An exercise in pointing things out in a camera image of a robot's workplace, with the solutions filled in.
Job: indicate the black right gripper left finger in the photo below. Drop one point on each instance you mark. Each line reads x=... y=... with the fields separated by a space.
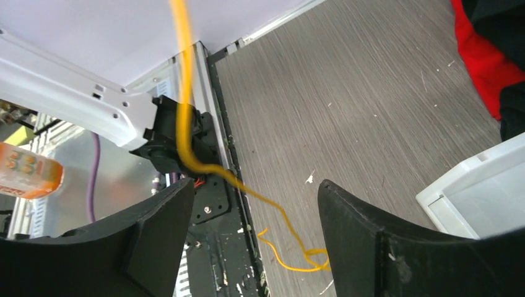
x=134 y=252

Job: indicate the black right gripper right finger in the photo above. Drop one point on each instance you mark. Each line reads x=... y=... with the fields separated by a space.
x=375 y=253

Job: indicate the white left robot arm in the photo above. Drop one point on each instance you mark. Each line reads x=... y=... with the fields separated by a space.
x=143 y=124

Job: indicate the white plastic bin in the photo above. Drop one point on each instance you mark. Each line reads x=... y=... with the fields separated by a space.
x=481 y=196

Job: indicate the orange snack packet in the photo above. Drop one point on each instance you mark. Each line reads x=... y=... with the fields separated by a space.
x=28 y=175

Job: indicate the red shirt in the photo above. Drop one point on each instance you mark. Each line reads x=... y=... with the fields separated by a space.
x=490 y=71

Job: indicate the black shirt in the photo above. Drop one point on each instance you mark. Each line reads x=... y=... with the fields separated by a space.
x=501 y=23

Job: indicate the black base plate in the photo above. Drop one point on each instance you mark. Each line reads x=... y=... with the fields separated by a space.
x=223 y=257

